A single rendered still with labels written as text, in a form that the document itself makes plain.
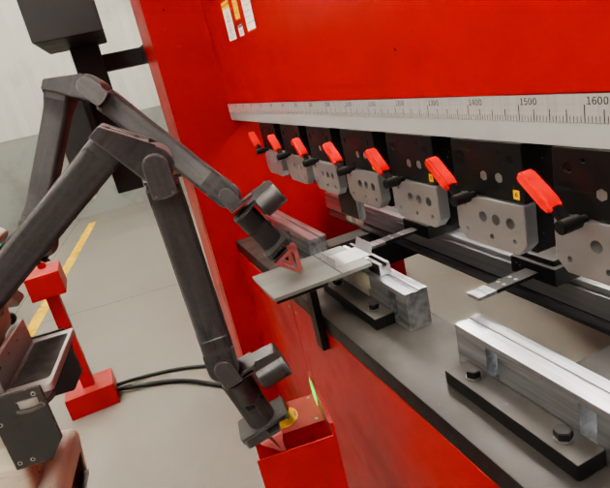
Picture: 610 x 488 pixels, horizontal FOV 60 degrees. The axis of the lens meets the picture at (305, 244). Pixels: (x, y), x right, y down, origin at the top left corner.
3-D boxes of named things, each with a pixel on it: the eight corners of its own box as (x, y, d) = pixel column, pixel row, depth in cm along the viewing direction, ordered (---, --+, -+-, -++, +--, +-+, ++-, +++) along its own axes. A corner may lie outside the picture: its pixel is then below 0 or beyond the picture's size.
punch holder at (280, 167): (269, 171, 178) (257, 122, 173) (291, 165, 181) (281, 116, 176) (285, 176, 165) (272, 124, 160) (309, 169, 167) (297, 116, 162)
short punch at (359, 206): (343, 220, 142) (336, 186, 139) (350, 218, 143) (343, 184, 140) (360, 228, 133) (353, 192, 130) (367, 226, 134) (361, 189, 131)
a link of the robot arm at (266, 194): (219, 194, 129) (214, 195, 121) (254, 162, 129) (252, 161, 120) (253, 230, 131) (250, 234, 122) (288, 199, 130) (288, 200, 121)
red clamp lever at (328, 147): (320, 142, 120) (340, 172, 115) (336, 137, 121) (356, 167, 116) (320, 147, 121) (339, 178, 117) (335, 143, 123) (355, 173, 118)
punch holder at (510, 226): (460, 235, 89) (447, 138, 83) (500, 221, 91) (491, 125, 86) (528, 259, 75) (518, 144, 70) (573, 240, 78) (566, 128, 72)
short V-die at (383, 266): (344, 256, 148) (342, 246, 147) (353, 252, 149) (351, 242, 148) (381, 276, 130) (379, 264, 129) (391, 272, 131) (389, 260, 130)
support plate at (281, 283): (253, 280, 141) (252, 276, 140) (340, 248, 148) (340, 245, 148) (275, 302, 124) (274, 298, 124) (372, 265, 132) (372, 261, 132)
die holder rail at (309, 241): (266, 234, 215) (260, 212, 212) (280, 229, 217) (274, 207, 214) (315, 267, 171) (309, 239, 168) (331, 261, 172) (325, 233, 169)
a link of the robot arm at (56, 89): (58, 70, 125) (39, 60, 115) (115, 84, 126) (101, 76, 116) (23, 253, 130) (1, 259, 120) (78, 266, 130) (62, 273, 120)
